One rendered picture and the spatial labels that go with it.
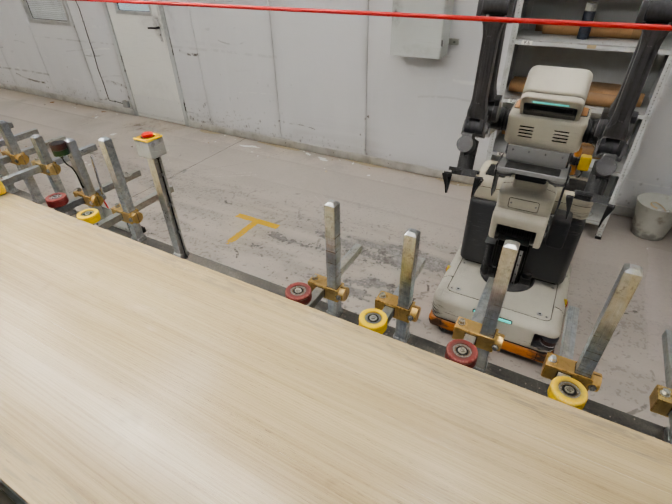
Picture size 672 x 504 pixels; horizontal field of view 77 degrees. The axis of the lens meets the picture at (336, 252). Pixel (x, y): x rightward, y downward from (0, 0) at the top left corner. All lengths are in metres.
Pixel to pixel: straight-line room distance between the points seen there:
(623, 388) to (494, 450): 1.59
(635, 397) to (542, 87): 1.52
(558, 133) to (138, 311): 1.57
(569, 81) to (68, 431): 1.79
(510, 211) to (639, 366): 1.13
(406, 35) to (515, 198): 1.98
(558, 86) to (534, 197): 0.45
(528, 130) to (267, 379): 1.34
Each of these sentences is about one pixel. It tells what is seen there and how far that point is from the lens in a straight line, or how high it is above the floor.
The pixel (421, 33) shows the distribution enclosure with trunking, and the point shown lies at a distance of 3.57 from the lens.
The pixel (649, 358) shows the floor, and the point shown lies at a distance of 2.77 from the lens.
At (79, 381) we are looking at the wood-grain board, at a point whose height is 0.90.
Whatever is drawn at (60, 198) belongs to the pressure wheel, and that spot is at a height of 0.91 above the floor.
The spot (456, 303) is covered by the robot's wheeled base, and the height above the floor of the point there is 0.26.
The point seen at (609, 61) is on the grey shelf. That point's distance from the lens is 3.62.
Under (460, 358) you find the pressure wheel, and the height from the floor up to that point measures 0.91.
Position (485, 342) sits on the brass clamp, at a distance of 1.29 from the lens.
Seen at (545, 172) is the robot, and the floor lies 1.04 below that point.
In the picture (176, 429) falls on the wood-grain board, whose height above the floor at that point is 0.90.
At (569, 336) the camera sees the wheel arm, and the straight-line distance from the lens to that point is 1.42.
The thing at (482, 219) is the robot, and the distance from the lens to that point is 2.34.
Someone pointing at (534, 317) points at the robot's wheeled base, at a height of 0.28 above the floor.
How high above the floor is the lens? 1.75
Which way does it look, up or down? 36 degrees down
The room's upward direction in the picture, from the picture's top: 1 degrees counter-clockwise
